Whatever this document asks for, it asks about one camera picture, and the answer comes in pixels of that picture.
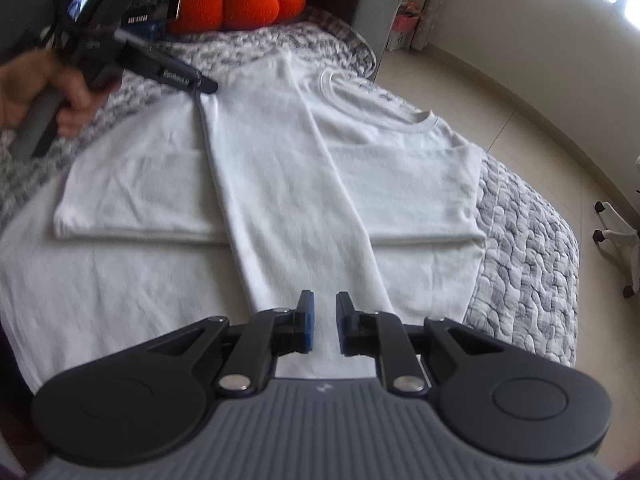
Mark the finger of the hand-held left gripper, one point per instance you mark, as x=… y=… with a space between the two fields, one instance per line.
x=206 y=84

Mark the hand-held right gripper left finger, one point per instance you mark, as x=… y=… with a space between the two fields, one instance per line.
x=306 y=322

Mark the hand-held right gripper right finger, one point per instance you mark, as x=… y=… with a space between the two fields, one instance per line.
x=343 y=325

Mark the white t-shirt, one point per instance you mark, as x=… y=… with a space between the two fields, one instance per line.
x=280 y=170

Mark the person's left hand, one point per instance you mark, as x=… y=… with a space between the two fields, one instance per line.
x=20 y=90

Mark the blue phone stand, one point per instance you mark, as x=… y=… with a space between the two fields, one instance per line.
x=147 y=26

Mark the smartphone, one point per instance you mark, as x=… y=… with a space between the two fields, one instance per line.
x=157 y=2

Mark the orange pumpkin cushion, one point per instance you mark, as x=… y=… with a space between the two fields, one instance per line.
x=240 y=7

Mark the grey sofa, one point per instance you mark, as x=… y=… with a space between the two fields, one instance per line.
x=360 y=5

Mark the grey patterned quilt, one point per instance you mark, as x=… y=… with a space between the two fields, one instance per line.
x=525 y=240

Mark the white shelf with items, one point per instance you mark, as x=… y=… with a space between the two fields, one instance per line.
x=410 y=10

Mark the grey office chair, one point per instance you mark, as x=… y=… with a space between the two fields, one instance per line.
x=622 y=235

